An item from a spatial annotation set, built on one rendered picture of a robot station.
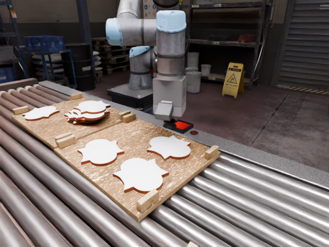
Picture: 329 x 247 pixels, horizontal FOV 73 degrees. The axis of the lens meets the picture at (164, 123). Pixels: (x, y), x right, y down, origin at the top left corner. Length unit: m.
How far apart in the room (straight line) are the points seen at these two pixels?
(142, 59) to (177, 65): 0.69
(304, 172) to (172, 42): 0.52
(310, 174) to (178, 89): 0.45
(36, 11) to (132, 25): 5.51
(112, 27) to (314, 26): 4.68
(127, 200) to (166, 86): 0.31
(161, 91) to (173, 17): 0.19
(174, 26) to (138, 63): 0.72
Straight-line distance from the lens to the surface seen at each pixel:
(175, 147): 0.71
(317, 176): 0.77
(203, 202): 0.58
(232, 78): 4.30
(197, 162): 0.67
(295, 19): 5.19
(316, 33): 5.16
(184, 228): 0.52
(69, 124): 0.96
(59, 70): 5.37
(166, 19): 0.59
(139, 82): 1.30
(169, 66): 0.59
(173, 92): 0.61
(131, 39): 0.69
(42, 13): 6.21
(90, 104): 1.01
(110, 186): 0.60
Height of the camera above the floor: 1.32
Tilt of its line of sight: 25 degrees down
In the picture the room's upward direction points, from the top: straight up
